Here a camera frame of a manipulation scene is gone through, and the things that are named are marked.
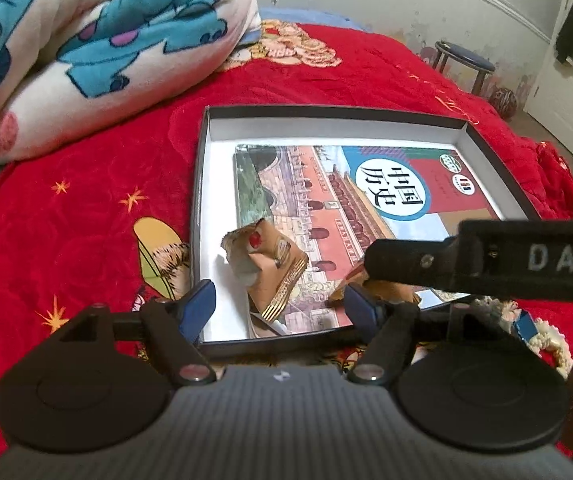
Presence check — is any cream crochet scrunchie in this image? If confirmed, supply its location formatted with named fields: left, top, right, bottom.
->
left=471, top=296, right=573, bottom=379

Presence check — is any brown triangular snack packet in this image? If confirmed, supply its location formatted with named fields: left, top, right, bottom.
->
left=221, top=218, right=309, bottom=323
left=326, top=262, right=421, bottom=307

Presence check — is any monster cartoon white comforter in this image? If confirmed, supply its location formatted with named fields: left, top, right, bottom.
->
left=0, top=0, right=260, bottom=166

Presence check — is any blue round stool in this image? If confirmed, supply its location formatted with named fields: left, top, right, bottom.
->
left=433, top=40, right=495, bottom=96

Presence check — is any blue binder clip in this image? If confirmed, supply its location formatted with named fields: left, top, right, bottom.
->
left=511, top=309, right=539, bottom=353

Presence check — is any red plush bed blanket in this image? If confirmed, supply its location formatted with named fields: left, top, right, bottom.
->
left=0, top=20, right=573, bottom=454

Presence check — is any patterned ball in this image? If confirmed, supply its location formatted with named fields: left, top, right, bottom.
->
left=488, top=87, right=518, bottom=120

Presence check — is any black shallow box tray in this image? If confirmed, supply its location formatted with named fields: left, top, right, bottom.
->
left=191, top=105, right=538, bottom=358

